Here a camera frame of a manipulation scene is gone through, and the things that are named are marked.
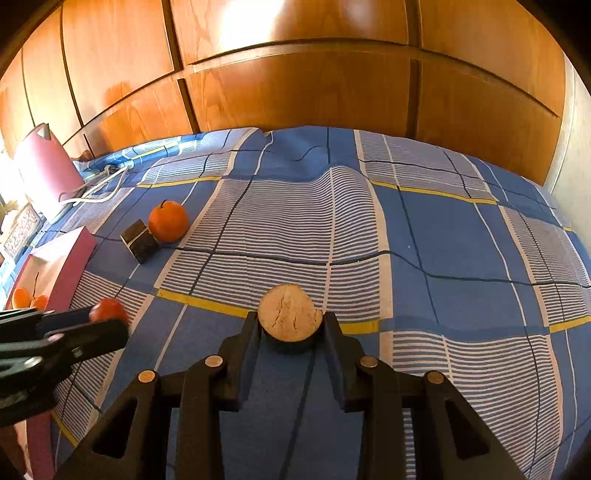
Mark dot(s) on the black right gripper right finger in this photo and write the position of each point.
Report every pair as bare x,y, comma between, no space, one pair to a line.
413,426

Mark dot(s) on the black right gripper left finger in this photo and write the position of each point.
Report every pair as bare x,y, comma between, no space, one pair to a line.
130,440

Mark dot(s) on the orange tangerine fruit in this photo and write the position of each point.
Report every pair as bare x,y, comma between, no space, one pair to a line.
21,298

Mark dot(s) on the red tomato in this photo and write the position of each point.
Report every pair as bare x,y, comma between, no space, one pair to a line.
108,309

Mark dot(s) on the eggplant chunk pale cut face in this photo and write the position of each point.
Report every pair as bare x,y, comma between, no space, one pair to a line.
289,319

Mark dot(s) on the pink rimmed white tray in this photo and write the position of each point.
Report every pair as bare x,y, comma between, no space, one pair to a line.
54,270

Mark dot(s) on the silver ornate tissue box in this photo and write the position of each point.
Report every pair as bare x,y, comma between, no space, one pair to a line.
18,228

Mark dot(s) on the pink electric kettle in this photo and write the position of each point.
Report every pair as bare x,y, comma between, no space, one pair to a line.
50,177

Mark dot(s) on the orange with stem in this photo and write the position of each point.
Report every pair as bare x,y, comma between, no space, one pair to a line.
168,222

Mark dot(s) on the blue plaid bed cover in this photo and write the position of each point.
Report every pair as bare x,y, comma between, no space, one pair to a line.
432,259

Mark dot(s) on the wooden headboard panel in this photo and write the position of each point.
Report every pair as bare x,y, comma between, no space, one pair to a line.
484,78

